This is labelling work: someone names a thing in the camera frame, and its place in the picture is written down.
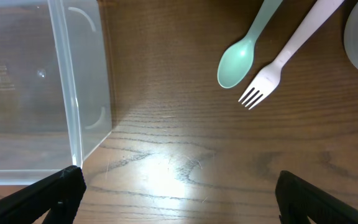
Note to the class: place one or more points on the mint green plastic spoon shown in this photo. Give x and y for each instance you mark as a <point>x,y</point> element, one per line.
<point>237,60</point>

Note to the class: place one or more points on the clear plastic storage container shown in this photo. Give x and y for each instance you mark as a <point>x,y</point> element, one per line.
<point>55,105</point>

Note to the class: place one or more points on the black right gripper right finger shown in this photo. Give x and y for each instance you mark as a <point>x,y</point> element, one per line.
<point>301,202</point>

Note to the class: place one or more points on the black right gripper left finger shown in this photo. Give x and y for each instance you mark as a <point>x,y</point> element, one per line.
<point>57,196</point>

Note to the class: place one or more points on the pink plastic fork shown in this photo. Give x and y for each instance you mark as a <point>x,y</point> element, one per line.
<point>268,79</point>

